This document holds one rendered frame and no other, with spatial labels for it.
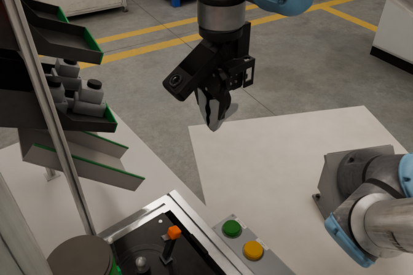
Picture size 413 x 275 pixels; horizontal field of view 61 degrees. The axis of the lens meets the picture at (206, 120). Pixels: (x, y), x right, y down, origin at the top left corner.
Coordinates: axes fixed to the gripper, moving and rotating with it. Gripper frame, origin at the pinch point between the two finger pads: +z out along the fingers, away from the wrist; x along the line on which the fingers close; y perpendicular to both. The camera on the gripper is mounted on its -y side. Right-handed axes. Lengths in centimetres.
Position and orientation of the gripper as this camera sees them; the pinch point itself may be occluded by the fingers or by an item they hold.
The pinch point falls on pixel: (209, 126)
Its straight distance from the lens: 67.2
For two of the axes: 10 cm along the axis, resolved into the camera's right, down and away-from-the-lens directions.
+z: 0.0, 7.9, 6.1
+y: 7.8, -3.8, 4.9
